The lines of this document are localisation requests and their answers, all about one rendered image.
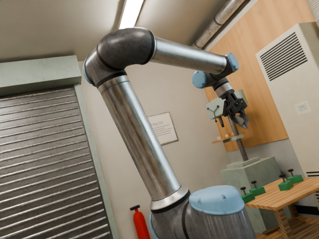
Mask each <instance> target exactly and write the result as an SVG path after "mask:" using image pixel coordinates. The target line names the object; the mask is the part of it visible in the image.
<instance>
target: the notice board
mask: <svg viewBox="0 0 319 239"><path fill-rule="evenodd" d="M147 118H148V120H149V122H150V124H151V126H152V128H153V130H154V132H155V134H156V136H157V138H158V140H159V142H160V144H161V145H164V144H167V143H171V142H174V141H178V140H179V139H178V136H177V133H176V130H175V127H174V124H173V121H172V117H171V114H170V112H169V111H168V112H164V113H159V114H155V115H151V116H147Z"/></svg>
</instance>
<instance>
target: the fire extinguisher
mask: <svg viewBox="0 0 319 239"><path fill-rule="evenodd" d="M138 208H140V205H136V206H133V207H131V208H130V211H133V210H135V213H134V215H133V221H134V225H135V229H136V232H137V235H138V239H150V235H149V232H148V228H147V225H146V221H145V218H144V216H143V214H142V213H141V212H140V211H138Z"/></svg>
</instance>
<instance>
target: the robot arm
mask: <svg viewBox="0 0 319 239"><path fill-rule="evenodd" d="M148 62H154V63H158V64H166V65H171V66H176V67H181V68H187V69H192V70H197V71H196V72H194V74H193V76H192V83H193V85H194V86H195V87H196V88H199V89H203V88H206V87H210V86H211V87H212V88H213V90H214V91H215V93H216V94H217V96H218V98H221V99H222V100H224V99H226V100H225V101H224V107H223V116H224V117H226V116H229V118H230V119H231V120H232V121H233V122H234V123H236V124H237V125H239V126H240V127H242V128H244V129H247V128H248V120H249V119H250V117H249V116H248V115H246V114H245V111H244V109H245V108H246V107H247V104H246V103H245V101H244V100H243V98H237V97H236V95H235V94H234V92H235V91H234V90H233V88H232V86H231V84H230V83H229V81H228V80H227V78H226V76H228V75H230V74H232V73H234V72H235V71H237V70H238V69H239V63H238V61H237V59H236V57H235V55H234V54H232V53H227V54H226V55H218V54H215V53H211V52H208V51H205V50H201V49H198V48H194V47H191V46H187V45H183V44H180V43H176V42H173V41H169V40H166V39H163V38H159V37H155V36H154V34H153V32H152V31H150V30H149V29H145V28H140V27H131V28H122V29H118V30H116V31H113V32H111V33H109V34H107V35H105V36H104V37H103V38H102V39H101V40H100V41H99V43H98V44H97V46H96V47H95V48H94V49H93V51H92V52H91V53H90V54H89V55H88V56H87V57H86V59H85V61H84V64H83V74H84V77H85V79H86V80H87V81H88V82H89V83H90V84H92V85H93V86H94V87H96V88H97V90H98V91H99V92H100V94H101V96H102V98H103V100H104V102H105V104H106V106H107V108H108V110H109V112H110V115H111V117H112V119H113V121H114V123H115V125H116V127H117V129H118V131H119V133H120V135H121V137H122V139H123V141H124V143H125V145H126V147H127V149H128V151H129V153H130V155H131V157H132V159H133V161H134V163H135V166H136V168H137V170H138V172H139V174H140V176H141V178H142V180H143V182H144V184H145V186H146V188H147V190H148V192H149V194H150V196H151V202H150V206H149V208H150V210H151V214H150V218H149V224H150V230H151V232H152V234H153V235H154V237H155V239H257V238H256V235H255V233H254V230H253V227H252V224H251V221H250V219H249V216H248V213H247V210H246V207H245V203H244V201H243V200H242V198H241V196H240V193H239V191H238V190H237V189H236V188H235V187H233V186H230V185H218V186H212V187H208V188H205V189H201V190H198V191H196V192H194V193H192V194H191V193H190V191H189V189H188V187H187V186H184V185H181V184H180V183H179V181H178V179H177V177H176V175H175V173H174V171H173V169H172V167H171V165H170V163H169V161H168V159H167V156H166V154H165V152H164V150H163V148H162V146H161V144H160V142H159V140H158V138H157V136H156V134H155V132H154V130H153V128H152V126H151V124H150V122H149V120H148V118H147V116H146V114H145V112H144V109H143V107H142V105H141V103H140V101H139V99H138V97H137V95H136V93H135V91H134V89H133V87H132V85H131V83H130V81H129V79H128V75H127V73H126V71H125V68H126V67H127V66H129V65H133V64H140V65H145V64H147V63H148ZM236 113H238V114H239V115H237V114H236Z"/></svg>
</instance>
